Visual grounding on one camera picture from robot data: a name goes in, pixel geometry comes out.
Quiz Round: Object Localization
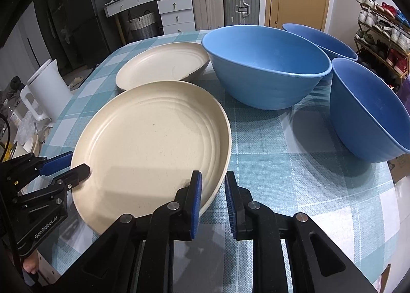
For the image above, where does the white kettle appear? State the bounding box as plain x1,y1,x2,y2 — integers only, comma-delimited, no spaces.
27,59,71,120

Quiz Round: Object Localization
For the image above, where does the black refrigerator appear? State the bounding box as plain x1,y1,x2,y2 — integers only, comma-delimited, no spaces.
42,0,111,69

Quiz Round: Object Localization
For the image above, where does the blue bowl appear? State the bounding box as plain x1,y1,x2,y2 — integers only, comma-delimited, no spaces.
282,23,359,62
201,25,332,110
329,57,410,163

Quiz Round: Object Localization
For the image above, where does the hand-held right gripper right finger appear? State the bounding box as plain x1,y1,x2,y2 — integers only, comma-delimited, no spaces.
224,170,380,293

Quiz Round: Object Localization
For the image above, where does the white drawer desk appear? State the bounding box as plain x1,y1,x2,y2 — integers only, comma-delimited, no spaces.
104,0,197,35

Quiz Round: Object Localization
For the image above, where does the woven laundry basket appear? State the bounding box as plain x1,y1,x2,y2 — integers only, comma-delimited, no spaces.
129,11,160,38

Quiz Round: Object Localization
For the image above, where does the wooden shoe rack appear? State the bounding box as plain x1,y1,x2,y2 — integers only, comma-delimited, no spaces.
354,0,410,88

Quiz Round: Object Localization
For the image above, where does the white suitcase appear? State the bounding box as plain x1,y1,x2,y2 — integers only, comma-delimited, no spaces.
190,0,225,31

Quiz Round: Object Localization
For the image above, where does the row of assorted shoes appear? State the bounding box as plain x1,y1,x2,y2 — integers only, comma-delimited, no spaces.
355,0,410,87

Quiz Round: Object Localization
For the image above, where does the printed cardboard box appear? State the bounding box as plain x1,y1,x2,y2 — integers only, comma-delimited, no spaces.
386,152,410,185

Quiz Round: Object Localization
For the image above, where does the person's left hand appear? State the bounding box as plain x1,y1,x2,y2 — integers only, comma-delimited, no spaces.
23,255,39,276

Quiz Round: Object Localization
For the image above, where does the large cream plate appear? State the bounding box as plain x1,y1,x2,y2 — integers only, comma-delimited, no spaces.
70,80,232,236

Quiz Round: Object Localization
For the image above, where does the teal checked tablecloth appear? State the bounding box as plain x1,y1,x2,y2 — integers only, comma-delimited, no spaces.
42,31,402,293

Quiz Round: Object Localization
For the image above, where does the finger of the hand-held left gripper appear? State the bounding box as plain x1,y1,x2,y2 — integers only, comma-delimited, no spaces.
32,151,74,176
42,164,91,199

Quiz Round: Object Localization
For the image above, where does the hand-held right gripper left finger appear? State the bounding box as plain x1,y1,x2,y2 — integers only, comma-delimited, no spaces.
51,170,203,293

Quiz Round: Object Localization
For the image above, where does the silver suitcase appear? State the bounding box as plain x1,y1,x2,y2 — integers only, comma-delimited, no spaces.
222,0,261,27

